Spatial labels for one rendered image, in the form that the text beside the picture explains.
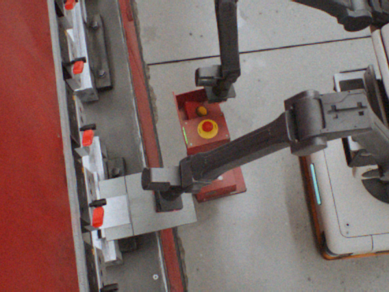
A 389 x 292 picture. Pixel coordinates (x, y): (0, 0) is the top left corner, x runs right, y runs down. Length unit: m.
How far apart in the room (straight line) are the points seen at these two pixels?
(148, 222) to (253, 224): 1.07
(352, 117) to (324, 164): 1.35
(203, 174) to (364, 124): 0.40
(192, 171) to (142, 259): 0.48
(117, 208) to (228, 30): 0.59
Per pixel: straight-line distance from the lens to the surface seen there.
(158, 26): 2.93
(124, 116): 1.71
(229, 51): 1.48
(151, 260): 1.56
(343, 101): 0.93
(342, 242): 2.20
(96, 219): 1.16
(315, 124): 0.92
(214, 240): 2.44
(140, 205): 1.47
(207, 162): 1.12
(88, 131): 1.25
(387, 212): 2.27
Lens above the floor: 2.40
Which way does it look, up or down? 69 degrees down
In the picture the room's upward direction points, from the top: 12 degrees counter-clockwise
